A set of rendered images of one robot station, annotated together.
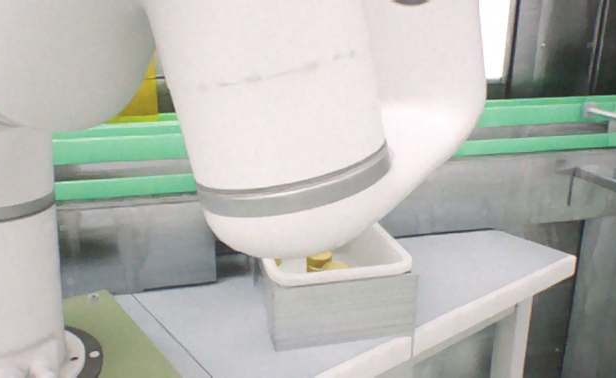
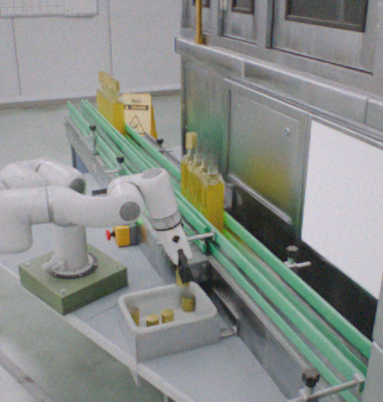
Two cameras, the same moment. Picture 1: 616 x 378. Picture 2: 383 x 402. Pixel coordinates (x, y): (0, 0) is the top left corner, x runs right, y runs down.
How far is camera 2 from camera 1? 1.44 m
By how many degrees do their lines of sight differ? 76
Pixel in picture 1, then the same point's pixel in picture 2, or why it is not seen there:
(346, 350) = (120, 343)
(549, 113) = (335, 359)
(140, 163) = not seen: hidden behind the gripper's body
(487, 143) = (301, 345)
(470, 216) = (282, 383)
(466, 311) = (165, 385)
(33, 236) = (60, 231)
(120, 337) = (92, 277)
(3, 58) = not seen: outside the picture
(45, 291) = (64, 247)
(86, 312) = (108, 267)
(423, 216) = (264, 357)
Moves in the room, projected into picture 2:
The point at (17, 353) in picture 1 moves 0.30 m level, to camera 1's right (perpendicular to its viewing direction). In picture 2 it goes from (57, 257) to (47, 318)
